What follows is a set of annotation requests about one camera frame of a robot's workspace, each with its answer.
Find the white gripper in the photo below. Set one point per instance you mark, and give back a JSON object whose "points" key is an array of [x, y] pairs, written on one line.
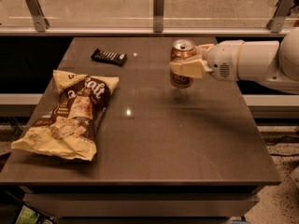
{"points": [[222, 61]]}

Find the orange soda can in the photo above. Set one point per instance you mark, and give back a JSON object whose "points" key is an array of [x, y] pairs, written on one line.
{"points": [[182, 51]]}

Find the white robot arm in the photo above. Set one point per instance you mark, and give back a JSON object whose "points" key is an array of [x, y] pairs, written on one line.
{"points": [[272, 64]]}

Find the brown chip bag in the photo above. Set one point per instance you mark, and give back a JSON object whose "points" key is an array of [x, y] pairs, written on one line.
{"points": [[69, 130]]}

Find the black candy bar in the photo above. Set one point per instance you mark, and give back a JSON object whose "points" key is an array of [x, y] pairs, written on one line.
{"points": [[110, 57]]}

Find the grey table drawer front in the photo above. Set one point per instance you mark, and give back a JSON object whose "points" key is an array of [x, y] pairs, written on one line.
{"points": [[142, 205]]}

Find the green package under table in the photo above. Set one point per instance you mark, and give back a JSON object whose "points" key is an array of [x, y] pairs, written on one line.
{"points": [[26, 215]]}

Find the middle metal railing bracket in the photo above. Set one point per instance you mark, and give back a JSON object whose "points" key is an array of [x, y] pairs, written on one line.
{"points": [[158, 16]]}

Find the metal railing bracket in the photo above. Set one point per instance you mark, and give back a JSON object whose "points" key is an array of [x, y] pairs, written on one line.
{"points": [[158, 16], [40, 21], [275, 24]]}

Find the right metal railing bracket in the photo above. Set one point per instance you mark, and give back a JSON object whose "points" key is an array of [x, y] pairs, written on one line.
{"points": [[275, 24]]}

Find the left metal railing bracket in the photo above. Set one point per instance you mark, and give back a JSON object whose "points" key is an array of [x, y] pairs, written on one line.
{"points": [[40, 21]]}

